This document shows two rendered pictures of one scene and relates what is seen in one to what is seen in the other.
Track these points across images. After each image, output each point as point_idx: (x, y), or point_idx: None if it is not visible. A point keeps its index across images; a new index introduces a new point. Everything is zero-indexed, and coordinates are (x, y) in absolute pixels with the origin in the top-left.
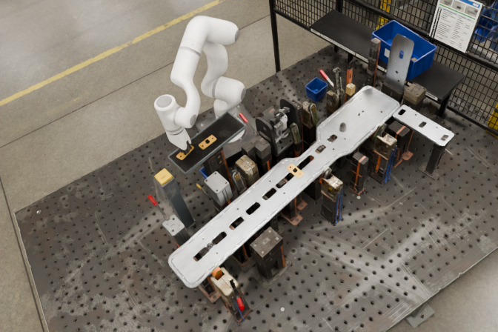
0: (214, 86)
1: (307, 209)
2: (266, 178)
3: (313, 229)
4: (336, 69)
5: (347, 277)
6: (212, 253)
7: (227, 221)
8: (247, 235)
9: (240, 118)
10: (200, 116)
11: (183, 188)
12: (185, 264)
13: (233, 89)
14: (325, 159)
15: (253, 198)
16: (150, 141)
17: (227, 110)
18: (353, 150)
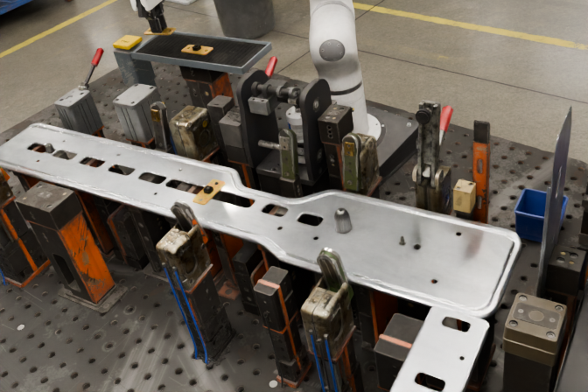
0: (316, 9)
1: (222, 303)
2: (186, 164)
3: (178, 325)
4: (430, 102)
5: None
6: (38, 157)
7: (94, 151)
8: (68, 180)
9: (382, 136)
10: (381, 108)
11: None
12: (23, 140)
13: (318, 26)
14: (247, 224)
15: (141, 164)
16: (307, 83)
17: (318, 72)
18: (289, 262)
